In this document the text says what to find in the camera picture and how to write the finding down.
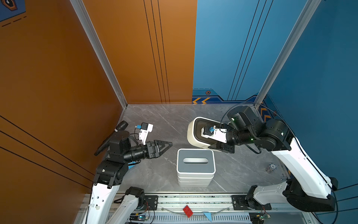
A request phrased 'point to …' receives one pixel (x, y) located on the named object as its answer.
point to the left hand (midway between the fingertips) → (168, 144)
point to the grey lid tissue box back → (195, 179)
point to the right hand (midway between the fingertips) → (211, 137)
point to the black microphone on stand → (121, 126)
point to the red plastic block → (188, 211)
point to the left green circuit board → (139, 217)
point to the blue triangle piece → (209, 215)
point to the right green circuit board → (262, 216)
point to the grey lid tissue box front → (194, 184)
